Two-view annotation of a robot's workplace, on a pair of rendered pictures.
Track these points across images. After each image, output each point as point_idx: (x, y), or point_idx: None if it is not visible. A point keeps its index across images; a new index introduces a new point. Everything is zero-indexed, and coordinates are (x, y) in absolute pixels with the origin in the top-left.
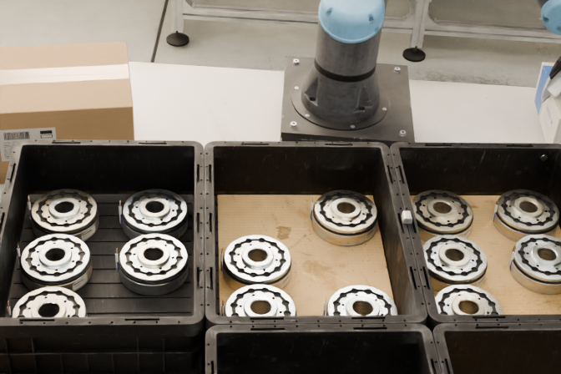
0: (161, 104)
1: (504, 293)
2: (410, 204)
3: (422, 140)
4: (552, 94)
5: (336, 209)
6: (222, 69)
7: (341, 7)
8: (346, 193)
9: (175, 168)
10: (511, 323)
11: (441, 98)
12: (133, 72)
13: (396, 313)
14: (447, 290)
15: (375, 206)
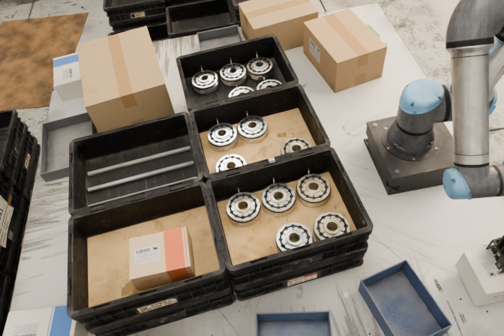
0: (391, 86)
1: (271, 226)
2: (283, 161)
3: (432, 196)
4: (485, 243)
5: (292, 145)
6: None
7: (411, 88)
8: (309, 146)
9: None
10: (211, 210)
11: (486, 200)
12: (411, 70)
13: None
14: (253, 196)
15: None
